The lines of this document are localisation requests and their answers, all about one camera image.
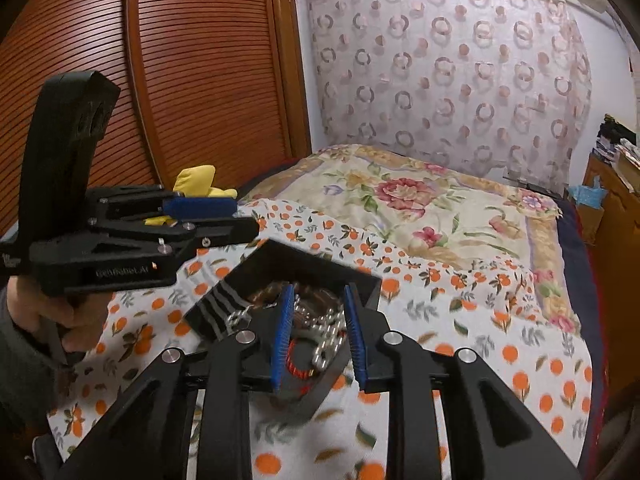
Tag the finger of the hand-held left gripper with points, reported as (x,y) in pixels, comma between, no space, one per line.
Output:
(200,206)
(220,232)

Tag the person's left hand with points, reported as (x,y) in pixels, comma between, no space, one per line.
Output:
(85,315)

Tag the orange fruit print cloth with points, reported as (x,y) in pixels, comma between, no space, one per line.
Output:
(440,390)

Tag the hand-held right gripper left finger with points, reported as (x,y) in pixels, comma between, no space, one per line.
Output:
(281,335)

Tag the brown slatted wooden wardrobe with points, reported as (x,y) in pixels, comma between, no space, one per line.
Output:
(200,60)

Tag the navy blue bed cover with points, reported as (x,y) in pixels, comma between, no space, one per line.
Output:
(582,280)

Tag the floral bed blanket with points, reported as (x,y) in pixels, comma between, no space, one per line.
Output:
(425,200)

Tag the yellow plush toy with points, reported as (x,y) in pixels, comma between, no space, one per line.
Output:
(197,180)

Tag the small brown cardboard box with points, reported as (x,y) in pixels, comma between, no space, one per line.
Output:
(590,225)

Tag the black cardboard box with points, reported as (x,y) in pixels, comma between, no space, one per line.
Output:
(300,265)

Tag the pile of dark clothes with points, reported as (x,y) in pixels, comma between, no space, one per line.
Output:
(612,135)

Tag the person's left forearm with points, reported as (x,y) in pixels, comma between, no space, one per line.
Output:
(25,375)

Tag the blue tissue bag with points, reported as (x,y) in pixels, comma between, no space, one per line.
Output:
(587,194)

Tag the wooden side cabinet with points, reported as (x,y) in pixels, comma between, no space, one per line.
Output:
(620,260)

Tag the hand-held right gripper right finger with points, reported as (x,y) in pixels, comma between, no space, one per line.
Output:
(356,335)

